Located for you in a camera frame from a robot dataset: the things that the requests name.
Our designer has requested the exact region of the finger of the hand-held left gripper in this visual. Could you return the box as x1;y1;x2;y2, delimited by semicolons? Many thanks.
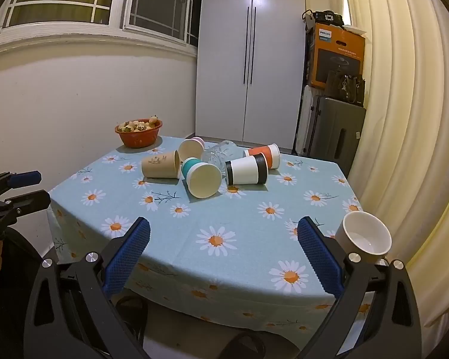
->
0;171;43;196
0;189;51;218

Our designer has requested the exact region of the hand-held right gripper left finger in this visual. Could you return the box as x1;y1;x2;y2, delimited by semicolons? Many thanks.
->
23;216;152;359

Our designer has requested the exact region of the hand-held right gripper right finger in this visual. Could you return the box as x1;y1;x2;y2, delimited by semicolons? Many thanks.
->
295;216;423;359

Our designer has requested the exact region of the beige ceramic cup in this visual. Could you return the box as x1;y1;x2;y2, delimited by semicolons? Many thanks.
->
334;211;392;265

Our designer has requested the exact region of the brown paper cup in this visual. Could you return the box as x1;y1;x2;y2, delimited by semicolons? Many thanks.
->
141;150;181;179

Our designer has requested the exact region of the teal paper cup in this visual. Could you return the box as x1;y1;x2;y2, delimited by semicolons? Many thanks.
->
181;157;223;199

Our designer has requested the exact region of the orange paper cup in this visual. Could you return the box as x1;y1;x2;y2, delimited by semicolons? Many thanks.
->
243;144;281;170

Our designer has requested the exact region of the black and white paper cup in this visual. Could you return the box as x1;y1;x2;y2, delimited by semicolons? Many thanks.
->
225;153;269;185

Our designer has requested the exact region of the pink paper cup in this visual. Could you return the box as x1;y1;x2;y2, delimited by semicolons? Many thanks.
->
178;137;205;162

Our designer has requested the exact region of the clear glass cup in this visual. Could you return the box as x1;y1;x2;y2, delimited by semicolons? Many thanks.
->
201;140;237;173

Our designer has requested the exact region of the blue daisy print tablecloth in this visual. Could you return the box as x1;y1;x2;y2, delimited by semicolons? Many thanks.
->
47;136;363;335

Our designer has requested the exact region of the dark slipper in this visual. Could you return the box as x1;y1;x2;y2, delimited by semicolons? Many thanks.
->
224;331;266;359

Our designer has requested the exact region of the red plastic bowl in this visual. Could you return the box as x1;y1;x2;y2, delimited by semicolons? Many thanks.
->
115;120;163;149

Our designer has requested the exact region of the pile of small fruits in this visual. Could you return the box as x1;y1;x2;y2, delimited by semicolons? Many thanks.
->
117;115;161;133

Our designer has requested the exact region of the grey suitcase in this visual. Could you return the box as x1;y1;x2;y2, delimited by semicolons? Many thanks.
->
307;96;367;174

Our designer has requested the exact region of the white folded rack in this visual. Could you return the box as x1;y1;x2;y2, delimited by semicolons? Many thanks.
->
294;85;315;156

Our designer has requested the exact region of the cream curtain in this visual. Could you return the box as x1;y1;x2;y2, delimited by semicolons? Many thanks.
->
337;0;449;359

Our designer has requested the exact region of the dark handbag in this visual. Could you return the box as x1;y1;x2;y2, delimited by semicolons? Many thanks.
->
325;70;366;106

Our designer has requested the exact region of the white framed window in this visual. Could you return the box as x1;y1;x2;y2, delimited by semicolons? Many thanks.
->
0;0;205;47

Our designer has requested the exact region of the orange cardboard box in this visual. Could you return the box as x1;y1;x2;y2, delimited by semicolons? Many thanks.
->
310;22;366;89

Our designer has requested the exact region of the white wardrobe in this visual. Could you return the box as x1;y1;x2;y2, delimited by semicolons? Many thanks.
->
195;0;308;154

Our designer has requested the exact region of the black camera bag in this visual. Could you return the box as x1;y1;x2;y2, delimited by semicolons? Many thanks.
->
303;9;344;27

